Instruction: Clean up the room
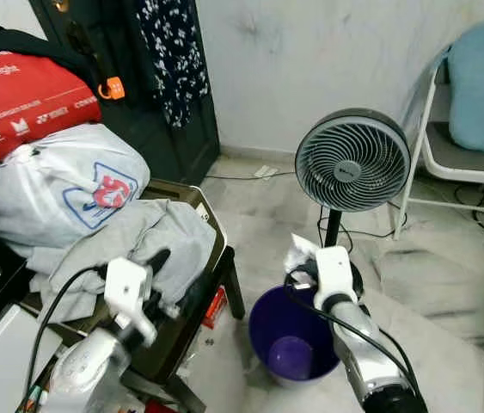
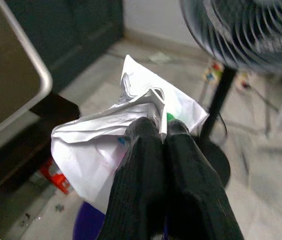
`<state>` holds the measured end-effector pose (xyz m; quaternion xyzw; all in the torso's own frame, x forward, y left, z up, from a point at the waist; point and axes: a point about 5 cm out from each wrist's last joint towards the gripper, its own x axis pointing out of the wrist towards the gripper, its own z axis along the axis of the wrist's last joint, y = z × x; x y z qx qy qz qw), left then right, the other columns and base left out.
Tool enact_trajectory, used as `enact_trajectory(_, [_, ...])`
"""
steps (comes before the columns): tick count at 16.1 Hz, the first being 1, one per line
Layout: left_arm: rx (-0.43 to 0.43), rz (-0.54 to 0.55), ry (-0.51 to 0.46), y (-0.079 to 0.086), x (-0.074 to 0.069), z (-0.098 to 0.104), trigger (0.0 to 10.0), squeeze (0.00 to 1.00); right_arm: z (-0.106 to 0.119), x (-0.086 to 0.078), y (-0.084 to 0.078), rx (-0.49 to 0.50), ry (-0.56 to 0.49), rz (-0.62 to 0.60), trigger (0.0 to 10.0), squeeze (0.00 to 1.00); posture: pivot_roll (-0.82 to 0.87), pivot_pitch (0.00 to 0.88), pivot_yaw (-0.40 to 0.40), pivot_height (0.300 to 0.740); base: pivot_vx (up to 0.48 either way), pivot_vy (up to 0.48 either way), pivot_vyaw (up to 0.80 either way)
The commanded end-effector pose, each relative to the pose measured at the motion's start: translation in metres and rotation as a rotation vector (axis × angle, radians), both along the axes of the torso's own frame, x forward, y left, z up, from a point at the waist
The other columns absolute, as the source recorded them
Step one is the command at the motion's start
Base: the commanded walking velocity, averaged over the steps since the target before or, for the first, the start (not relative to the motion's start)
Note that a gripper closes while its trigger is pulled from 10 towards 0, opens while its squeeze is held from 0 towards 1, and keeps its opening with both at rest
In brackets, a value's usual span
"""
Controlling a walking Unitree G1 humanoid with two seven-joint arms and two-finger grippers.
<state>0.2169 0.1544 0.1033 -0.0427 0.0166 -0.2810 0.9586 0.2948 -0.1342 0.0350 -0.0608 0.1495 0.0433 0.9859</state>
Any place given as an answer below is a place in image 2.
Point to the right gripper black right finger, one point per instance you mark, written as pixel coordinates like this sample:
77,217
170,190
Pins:
195,200

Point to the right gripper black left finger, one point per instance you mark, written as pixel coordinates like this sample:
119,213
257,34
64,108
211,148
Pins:
135,187

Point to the white paper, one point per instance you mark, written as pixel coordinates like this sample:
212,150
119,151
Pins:
85,155

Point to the purple waste bin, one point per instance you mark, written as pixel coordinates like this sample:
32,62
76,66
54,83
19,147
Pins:
88,225

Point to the red wrapper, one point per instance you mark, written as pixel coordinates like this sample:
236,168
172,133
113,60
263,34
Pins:
58,178

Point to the colourful small toy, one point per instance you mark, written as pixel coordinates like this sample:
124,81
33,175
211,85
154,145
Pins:
212,72

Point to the white paper scrap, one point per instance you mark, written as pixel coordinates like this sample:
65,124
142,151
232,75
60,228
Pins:
159,57

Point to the dark wardrobe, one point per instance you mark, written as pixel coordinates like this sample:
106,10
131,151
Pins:
80,30

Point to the grey table with metal rim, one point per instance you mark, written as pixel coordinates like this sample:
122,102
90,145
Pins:
5,75

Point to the black standing fan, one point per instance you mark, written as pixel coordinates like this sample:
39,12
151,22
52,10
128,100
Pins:
243,30

